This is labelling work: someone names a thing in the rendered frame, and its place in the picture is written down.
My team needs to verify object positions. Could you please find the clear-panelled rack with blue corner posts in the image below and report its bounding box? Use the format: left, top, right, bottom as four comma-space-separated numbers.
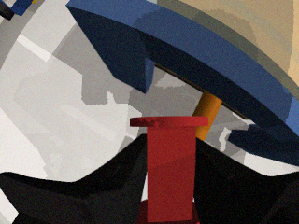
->
147, 0, 299, 101

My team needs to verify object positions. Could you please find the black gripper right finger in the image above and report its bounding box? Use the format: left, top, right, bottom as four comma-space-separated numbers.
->
193, 137, 299, 224

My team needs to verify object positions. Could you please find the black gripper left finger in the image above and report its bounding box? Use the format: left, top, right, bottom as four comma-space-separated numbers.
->
0, 134, 147, 224

